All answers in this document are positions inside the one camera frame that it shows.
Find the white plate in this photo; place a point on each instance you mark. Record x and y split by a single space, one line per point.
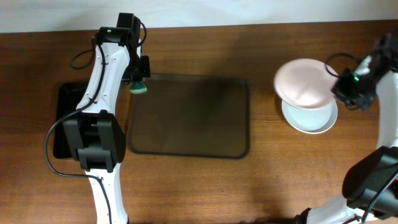
329 124
304 83

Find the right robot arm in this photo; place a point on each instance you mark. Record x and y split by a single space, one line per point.
369 190

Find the green scrubbing sponge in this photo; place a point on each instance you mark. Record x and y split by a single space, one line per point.
137 88

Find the brown plastic serving tray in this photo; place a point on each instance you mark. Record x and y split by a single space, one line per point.
195 116

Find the black plastic tray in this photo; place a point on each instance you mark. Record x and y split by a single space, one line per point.
69 95

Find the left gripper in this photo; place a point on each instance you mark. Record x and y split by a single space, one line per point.
146 70

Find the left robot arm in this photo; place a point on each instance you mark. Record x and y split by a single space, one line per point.
93 134

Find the white plate top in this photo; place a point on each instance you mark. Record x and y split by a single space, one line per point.
304 83

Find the pale blue plate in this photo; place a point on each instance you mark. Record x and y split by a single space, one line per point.
311 119

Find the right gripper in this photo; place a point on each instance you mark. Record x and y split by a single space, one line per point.
336 88

